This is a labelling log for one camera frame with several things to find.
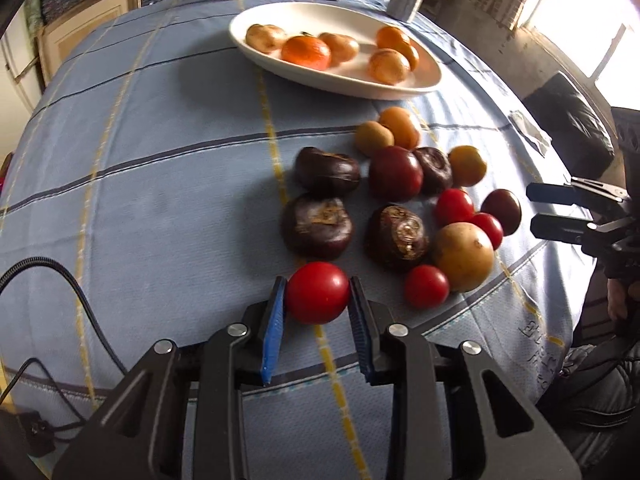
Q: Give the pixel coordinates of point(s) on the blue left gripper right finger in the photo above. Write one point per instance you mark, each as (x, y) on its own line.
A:
(363, 328)

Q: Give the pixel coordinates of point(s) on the person right hand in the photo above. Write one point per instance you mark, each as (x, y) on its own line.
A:
(618, 294)

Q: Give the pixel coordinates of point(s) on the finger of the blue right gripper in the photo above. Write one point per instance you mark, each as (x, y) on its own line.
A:
(554, 194)
(558, 228)

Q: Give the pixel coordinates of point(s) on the large orange tangerine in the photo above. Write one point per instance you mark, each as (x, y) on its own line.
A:
(307, 51)

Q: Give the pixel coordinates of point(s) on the small tan longan fruit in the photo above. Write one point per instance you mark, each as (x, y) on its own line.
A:
(371, 137)

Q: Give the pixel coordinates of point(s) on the red tomato front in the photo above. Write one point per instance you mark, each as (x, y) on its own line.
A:
(491, 227)

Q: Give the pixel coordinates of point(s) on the yellow passion fruit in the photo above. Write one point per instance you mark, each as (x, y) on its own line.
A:
(388, 66)
(343, 48)
(265, 38)
(463, 252)

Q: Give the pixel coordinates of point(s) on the small orange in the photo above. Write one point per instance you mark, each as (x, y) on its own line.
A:
(391, 37)

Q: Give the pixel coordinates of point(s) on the yellow green orange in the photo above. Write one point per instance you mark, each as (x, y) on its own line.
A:
(468, 166)

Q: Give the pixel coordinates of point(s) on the framed wooden panel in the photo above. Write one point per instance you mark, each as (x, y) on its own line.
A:
(56, 40)

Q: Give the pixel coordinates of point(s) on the blue checked tablecloth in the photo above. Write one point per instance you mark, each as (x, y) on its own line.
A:
(154, 168)

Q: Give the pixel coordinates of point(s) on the red tomato low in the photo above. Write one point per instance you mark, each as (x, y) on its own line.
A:
(317, 293)

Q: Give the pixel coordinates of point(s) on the bright window with curtain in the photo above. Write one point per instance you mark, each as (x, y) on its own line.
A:
(598, 38)

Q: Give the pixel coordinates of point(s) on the dark red plum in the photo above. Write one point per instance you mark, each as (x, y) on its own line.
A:
(395, 175)

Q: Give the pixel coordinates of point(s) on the dark purple plum front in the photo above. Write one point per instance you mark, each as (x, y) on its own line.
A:
(503, 205)

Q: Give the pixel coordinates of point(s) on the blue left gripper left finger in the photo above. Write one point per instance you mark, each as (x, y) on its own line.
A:
(271, 330)

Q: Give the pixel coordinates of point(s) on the pale orange round fruit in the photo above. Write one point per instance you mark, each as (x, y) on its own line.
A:
(404, 127)

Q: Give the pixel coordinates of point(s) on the yellow passion fruit front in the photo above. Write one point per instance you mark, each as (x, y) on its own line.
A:
(388, 66)

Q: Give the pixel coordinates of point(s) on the crumpled white tissue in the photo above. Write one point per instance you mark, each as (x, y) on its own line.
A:
(537, 138)

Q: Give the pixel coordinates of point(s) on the white ceramic plate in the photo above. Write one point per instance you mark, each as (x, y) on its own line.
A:
(349, 79)

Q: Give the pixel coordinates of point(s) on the red cherry tomato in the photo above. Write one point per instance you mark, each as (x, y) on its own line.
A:
(426, 287)

